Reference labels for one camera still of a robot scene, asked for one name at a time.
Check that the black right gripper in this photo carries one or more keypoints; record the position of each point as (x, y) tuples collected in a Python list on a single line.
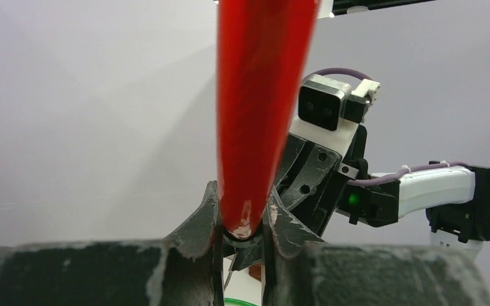
[(312, 177)]

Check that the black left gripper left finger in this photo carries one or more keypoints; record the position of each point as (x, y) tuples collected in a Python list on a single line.
[(183, 268)]

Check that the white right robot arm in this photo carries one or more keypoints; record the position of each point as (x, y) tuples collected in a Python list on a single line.
[(454, 196)]

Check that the green cable lock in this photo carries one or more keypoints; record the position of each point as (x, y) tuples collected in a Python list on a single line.
[(237, 302)]

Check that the red cable lock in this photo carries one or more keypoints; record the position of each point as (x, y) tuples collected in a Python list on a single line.
[(262, 47)]

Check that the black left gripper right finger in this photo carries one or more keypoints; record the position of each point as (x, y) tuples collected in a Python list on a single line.
[(299, 268)]

